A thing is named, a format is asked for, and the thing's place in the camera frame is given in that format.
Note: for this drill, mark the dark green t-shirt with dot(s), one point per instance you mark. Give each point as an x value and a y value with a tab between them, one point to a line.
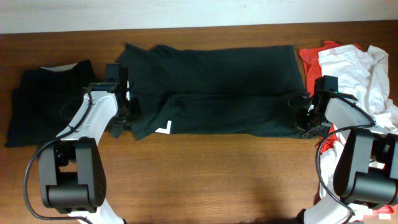
252	91

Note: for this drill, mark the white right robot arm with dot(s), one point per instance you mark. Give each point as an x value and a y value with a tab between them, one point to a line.
366	171

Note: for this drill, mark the red garment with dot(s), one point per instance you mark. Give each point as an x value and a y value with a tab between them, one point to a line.
312	71

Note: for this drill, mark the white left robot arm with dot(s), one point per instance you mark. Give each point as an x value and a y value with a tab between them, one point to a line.
71	174

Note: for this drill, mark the white crumpled t-shirt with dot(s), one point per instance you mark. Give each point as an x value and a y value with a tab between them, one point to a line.
365	76

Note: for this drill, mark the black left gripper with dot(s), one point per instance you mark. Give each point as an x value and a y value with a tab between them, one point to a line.
135	112

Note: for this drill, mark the white folded garment underneath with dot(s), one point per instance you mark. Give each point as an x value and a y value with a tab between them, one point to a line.
57	67

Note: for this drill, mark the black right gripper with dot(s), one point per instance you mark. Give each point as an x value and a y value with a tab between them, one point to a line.
298	124

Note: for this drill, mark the folded black garment stack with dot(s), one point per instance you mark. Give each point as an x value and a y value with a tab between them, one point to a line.
46	101

